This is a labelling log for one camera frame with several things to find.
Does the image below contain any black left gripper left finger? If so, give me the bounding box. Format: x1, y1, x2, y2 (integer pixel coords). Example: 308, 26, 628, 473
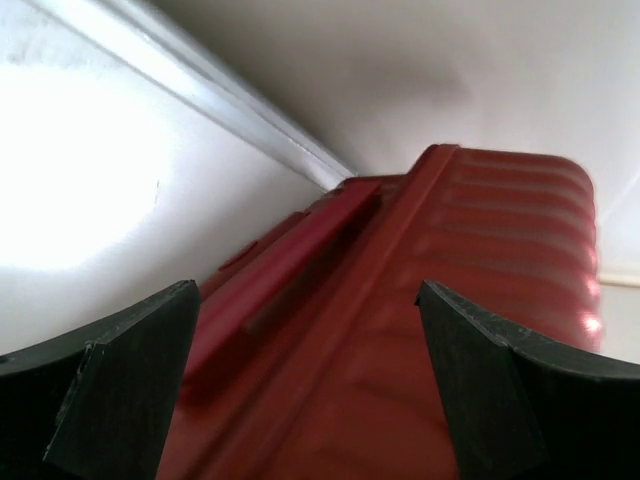
1, 281, 200, 479

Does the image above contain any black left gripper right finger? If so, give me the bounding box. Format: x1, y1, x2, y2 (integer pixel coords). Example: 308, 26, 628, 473
415, 281, 639, 479

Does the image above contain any red hard-shell suitcase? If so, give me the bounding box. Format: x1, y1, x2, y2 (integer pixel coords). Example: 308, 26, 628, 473
157, 145, 603, 479

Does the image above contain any aluminium side rail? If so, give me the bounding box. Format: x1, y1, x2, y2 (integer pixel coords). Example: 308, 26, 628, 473
33, 1, 354, 190

